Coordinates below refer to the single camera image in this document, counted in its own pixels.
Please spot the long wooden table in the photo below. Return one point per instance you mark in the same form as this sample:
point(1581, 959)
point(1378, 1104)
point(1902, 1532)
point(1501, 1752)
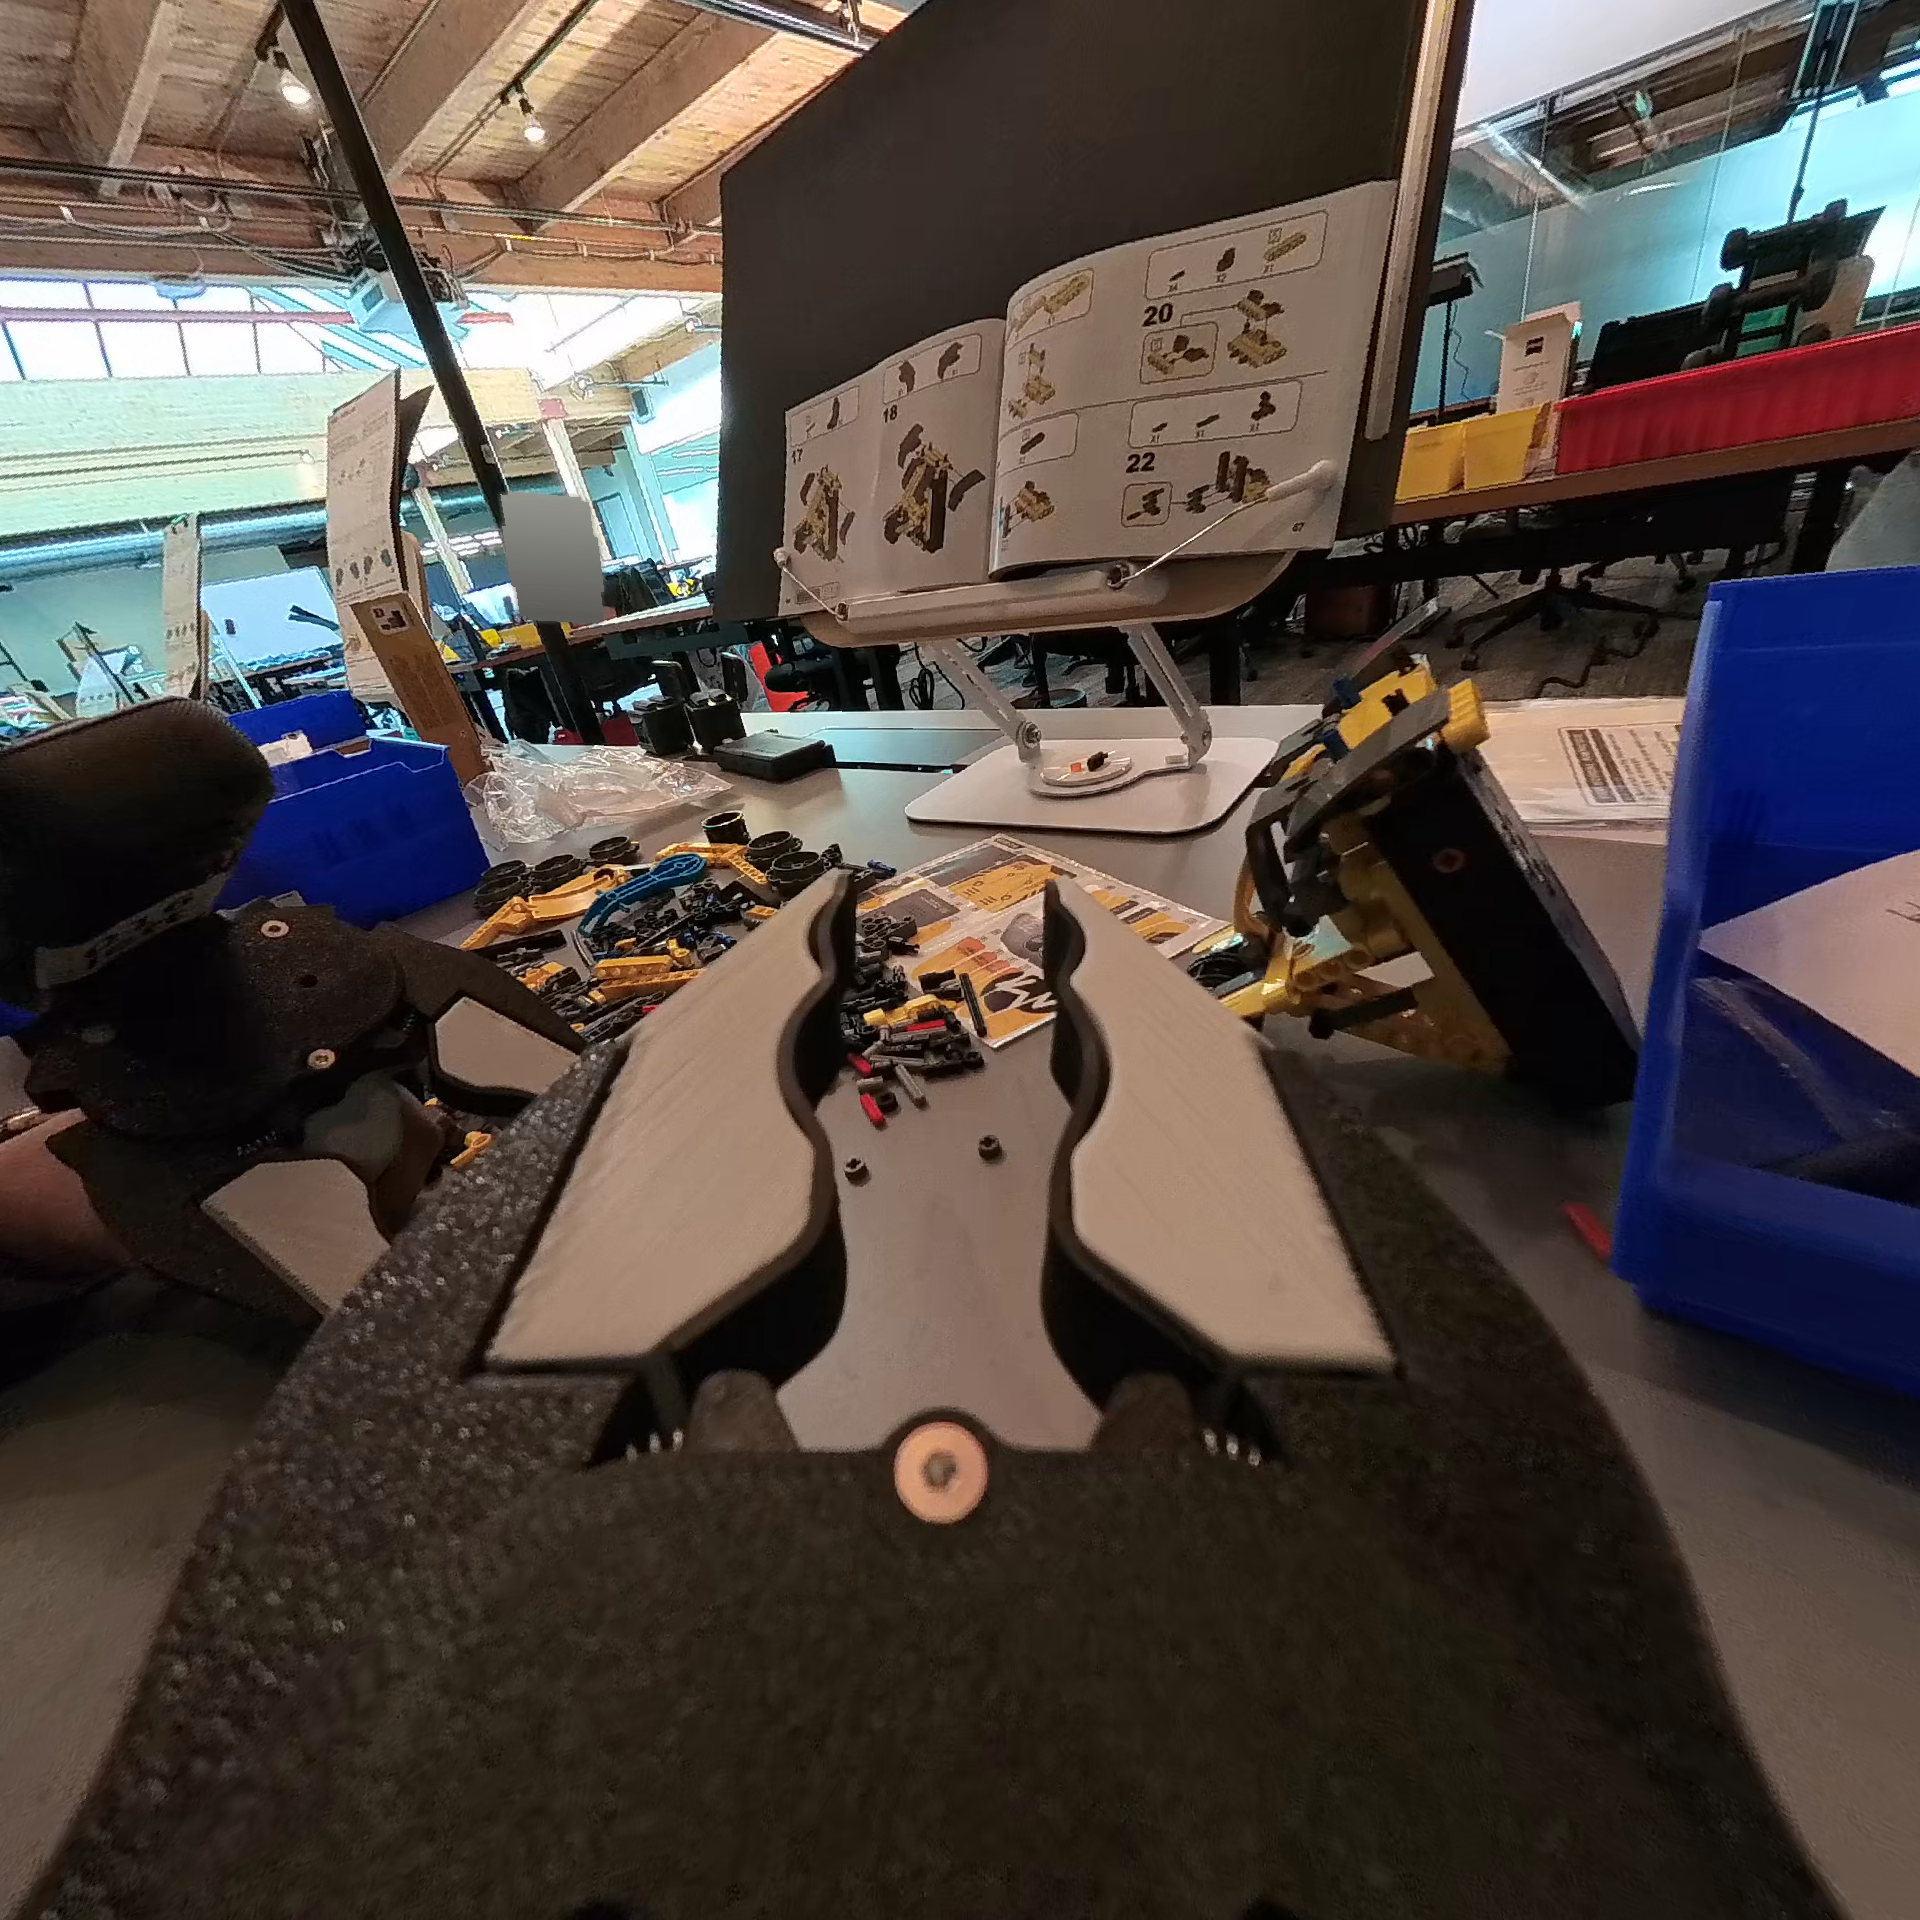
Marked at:
point(1649, 485)

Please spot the white carton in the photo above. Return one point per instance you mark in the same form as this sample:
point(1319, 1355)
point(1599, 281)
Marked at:
point(1536, 363)

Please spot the yellow sticker sheet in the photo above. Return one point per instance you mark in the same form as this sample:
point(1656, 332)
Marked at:
point(984, 962)

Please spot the tall printed cardboard box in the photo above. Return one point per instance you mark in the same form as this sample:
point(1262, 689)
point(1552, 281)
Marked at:
point(367, 512)

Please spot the black slanted pole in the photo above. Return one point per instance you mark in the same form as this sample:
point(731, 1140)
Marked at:
point(392, 222)

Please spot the empty clear plastic bags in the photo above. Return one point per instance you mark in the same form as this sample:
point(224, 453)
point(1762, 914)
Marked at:
point(571, 787)

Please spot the black wheeled machine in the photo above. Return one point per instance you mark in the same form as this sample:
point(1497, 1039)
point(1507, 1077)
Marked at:
point(1783, 283)

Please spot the printed cardboard panel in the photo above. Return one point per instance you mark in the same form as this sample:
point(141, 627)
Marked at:
point(184, 603)

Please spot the teal toy brick separator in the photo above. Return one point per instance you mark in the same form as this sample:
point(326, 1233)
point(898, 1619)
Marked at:
point(640, 892)

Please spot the red toy pin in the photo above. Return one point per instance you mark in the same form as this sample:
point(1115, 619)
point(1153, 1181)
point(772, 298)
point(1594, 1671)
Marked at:
point(1589, 1229)

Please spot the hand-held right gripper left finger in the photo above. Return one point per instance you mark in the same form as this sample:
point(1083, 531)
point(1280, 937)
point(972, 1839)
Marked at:
point(663, 1185)

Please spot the small black device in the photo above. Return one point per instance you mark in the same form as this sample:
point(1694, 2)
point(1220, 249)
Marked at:
point(716, 722)
point(663, 725)

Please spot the person's left hand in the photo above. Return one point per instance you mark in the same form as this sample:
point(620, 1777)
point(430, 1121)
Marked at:
point(51, 1202)

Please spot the black divider panel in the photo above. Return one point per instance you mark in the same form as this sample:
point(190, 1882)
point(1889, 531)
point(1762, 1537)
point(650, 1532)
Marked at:
point(1049, 138)

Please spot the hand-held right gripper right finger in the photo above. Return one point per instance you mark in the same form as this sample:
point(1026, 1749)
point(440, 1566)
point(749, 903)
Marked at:
point(1218, 1202)

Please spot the blue bin holding bags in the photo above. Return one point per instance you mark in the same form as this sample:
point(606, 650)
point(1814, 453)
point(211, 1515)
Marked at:
point(374, 843)

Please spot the open instruction booklet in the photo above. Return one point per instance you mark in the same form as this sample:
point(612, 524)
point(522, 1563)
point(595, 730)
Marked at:
point(1169, 392)

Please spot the black flat desk pad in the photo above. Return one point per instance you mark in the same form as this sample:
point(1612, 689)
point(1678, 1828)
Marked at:
point(914, 752)

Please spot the yellow toy vehicle model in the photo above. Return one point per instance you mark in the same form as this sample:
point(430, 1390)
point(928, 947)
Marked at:
point(1412, 930)

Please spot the brown cardboard box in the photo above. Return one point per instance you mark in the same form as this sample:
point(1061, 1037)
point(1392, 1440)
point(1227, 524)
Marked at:
point(424, 689)

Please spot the small yellow bin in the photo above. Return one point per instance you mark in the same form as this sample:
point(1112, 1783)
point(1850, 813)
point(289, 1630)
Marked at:
point(1429, 462)
point(1501, 452)

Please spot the long red bin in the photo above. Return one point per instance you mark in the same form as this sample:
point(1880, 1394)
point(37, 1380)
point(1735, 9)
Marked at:
point(1724, 403)

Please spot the white book stand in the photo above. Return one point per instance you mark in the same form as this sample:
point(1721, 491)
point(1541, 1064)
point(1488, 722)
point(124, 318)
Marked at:
point(1202, 787)

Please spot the flat black box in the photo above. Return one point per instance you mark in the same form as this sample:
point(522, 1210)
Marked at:
point(772, 761)

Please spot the paper in clear sleeve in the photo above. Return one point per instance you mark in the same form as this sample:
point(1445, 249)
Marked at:
point(1589, 765)

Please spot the blue bin holding paper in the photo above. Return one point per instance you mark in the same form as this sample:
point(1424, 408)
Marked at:
point(1772, 705)

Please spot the pile of toy building pieces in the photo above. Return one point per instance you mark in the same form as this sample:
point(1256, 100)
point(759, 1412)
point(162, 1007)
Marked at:
point(642, 987)

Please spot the white printed paper sheet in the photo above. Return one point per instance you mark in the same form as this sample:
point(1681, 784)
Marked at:
point(1844, 962)

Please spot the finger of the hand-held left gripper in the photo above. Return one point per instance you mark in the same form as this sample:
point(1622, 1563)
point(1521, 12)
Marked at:
point(283, 1227)
point(489, 1049)

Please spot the ceiling spotlight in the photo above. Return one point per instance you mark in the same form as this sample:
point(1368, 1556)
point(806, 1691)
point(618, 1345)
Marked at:
point(530, 123)
point(291, 87)

